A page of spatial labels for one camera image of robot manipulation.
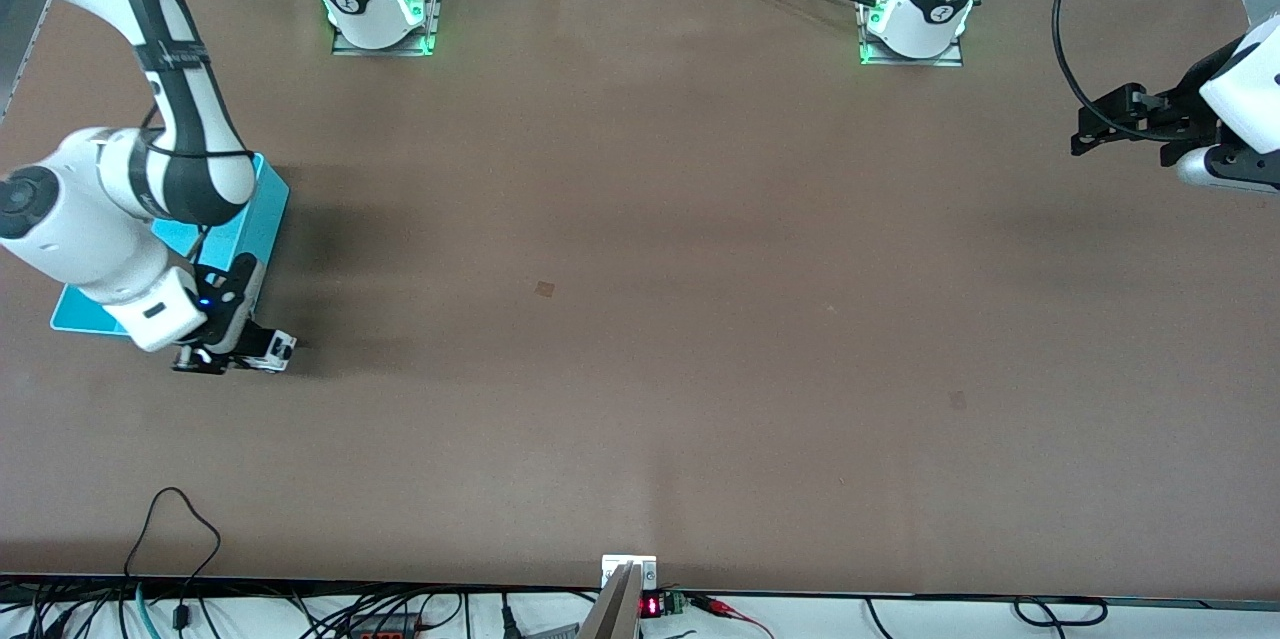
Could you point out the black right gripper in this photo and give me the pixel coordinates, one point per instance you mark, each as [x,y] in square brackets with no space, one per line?
[256,338]

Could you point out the grey metal camera bar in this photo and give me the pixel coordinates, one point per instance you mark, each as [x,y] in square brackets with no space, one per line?
[615,614]

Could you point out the turquoise plastic bin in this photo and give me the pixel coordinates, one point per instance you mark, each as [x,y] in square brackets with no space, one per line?
[265,219]

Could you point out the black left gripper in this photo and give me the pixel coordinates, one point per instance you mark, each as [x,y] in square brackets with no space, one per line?
[1186,105]

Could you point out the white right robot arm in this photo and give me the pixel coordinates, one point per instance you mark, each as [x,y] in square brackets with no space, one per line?
[90,219]

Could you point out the white mounting plate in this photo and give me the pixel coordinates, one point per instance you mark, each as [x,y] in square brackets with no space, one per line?
[612,564]

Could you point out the white toy jeep black roof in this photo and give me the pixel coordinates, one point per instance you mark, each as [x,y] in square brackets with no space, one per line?
[280,349]

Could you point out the red digit display module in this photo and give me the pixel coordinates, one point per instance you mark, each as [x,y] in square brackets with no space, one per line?
[652,606]

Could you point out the black power plug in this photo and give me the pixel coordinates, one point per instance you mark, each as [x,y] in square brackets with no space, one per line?
[507,619]

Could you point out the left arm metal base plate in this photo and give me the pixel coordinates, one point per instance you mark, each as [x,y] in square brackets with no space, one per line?
[950,60]

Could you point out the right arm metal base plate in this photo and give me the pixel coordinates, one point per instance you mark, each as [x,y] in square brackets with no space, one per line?
[400,50]

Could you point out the red clip lead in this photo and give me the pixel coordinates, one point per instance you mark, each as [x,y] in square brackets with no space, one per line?
[715,605]

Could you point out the orange connector strip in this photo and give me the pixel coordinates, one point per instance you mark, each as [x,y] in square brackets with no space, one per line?
[385,631]

